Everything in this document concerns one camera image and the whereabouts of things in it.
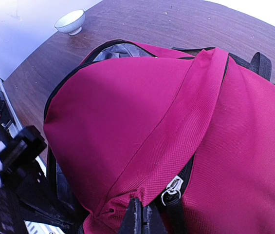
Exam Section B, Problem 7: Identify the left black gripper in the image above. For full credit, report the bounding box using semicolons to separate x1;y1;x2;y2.
0;126;76;227

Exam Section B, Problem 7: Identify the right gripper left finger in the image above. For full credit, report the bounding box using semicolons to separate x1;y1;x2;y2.
118;198;143;234

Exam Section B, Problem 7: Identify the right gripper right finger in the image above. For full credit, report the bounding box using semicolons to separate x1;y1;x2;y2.
142;203;166;234

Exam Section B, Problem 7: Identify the red backpack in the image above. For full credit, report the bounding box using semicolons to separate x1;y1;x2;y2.
44;40;275;234

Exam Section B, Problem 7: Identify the pale green ceramic bowl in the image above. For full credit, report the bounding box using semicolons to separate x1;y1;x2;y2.
54;9;85;36

